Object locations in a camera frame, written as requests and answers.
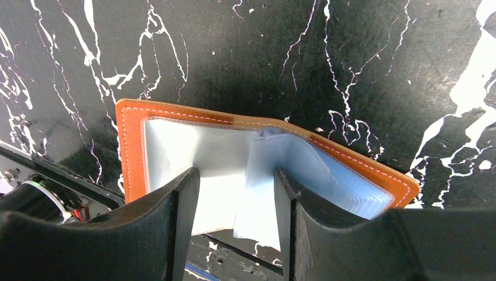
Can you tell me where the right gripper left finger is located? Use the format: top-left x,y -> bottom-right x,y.
1,167 -> 200,280

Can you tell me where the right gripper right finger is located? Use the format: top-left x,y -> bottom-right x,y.
274,169 -> 495,280

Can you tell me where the orange leather card holder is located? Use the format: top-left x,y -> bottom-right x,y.
115,99 -> 420,250

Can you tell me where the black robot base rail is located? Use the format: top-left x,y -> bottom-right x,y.
0,141 -> 284,281

